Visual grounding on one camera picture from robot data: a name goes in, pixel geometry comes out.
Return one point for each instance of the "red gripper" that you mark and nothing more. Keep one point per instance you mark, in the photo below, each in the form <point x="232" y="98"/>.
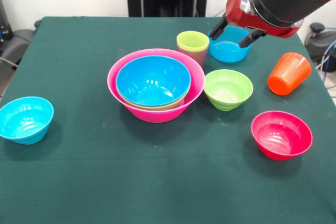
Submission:
<point x="236" y="9"/>

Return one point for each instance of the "purple cup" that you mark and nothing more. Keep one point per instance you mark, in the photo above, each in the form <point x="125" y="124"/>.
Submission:
<point x="198" y="56"/>

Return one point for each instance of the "lime green cup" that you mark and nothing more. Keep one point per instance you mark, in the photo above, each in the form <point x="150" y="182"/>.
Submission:
<point x="192" y="41"/>

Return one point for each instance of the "large blue bowl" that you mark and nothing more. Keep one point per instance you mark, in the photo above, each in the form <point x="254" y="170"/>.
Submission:
<point x="152" y="80"/>

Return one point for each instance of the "large green bowl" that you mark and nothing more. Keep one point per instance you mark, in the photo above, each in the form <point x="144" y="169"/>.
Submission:
<point x="155" y="108"/>

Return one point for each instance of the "large pink bowl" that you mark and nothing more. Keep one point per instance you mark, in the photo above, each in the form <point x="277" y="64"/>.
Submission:
<point x="157" y="116"/>

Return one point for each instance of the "medium blue bowl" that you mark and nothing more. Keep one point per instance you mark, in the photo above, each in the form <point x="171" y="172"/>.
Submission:
<point x="228" y="52"/>

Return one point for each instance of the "small green bowl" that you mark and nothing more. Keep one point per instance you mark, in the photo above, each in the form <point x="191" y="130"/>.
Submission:
<point x="228" y="90"/>

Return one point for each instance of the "orange cup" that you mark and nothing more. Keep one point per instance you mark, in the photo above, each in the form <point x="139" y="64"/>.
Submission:
<point x="289" y="74"/>

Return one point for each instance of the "black wheel base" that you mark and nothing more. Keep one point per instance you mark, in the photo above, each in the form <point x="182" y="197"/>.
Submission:
<point x="16" y="45"/>
<point x="320" y="43"/>

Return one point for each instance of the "small red-pink bowl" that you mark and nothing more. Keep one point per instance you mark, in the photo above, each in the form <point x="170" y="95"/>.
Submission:
<point x="281" y="137"/>

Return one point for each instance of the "dark green table cloth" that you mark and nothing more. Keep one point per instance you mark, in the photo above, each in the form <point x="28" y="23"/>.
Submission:
<point x="157" y="182"/>

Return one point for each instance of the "small light blue bowl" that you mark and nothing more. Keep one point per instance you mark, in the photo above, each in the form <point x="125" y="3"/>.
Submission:
<point x="26" y="121"/>

